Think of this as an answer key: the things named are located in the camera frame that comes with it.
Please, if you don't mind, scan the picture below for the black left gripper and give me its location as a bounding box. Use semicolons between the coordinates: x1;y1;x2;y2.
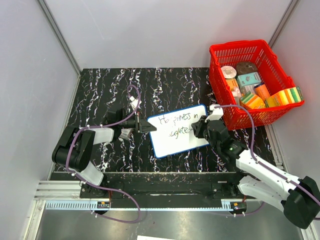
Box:
118;111;157;134

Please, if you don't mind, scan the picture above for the blue framed whiteboard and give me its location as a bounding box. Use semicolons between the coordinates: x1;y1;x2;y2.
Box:
147;104;209;159

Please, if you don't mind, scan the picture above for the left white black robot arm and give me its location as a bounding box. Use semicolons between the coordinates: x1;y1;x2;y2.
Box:
51;108;157;198

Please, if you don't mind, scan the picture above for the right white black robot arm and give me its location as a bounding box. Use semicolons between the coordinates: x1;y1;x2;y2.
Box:
191;116;320;229

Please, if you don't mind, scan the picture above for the orange pink package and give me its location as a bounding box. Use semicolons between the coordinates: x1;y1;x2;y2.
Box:
225;78;240;92

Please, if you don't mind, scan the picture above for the green yellow sponge box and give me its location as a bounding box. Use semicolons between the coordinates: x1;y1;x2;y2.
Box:
239;91;266;110

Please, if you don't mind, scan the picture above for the white grey box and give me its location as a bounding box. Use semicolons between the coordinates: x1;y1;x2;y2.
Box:
240;84;256;95

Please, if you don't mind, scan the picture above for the white tape roll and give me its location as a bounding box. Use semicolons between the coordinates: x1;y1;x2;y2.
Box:
221;65;237;79

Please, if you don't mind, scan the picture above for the orange cylinder package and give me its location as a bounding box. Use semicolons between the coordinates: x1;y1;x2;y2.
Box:
254;82;271;101

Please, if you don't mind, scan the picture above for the teal box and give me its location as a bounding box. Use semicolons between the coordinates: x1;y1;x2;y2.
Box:
236;72;262;87

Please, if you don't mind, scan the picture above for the brown round item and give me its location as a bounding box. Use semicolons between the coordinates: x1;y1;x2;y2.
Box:
235;61;258;75

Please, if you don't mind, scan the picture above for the yellow orange sponge pack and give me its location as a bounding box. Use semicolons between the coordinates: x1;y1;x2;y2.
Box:
264;86;304;108

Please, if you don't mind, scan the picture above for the white paper sheet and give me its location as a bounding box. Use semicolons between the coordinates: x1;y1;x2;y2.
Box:
137;235;172;240

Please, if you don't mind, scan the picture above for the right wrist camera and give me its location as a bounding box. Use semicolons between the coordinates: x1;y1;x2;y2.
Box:
204;104;224;123

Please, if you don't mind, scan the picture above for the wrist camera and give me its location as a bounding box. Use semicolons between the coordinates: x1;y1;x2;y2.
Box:
204;104;224;123
129;96;140;110

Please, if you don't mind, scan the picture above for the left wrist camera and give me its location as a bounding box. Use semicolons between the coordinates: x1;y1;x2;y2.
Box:
129;96;140;110

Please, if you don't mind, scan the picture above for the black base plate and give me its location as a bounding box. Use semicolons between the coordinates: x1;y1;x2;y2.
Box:
79;171;258;201

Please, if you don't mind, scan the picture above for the white slotted cable duct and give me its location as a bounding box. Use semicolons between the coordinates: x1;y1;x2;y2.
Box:
45;198;243;212

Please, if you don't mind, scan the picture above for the aluminium rail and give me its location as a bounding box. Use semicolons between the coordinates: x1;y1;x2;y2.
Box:
33;181;83;200

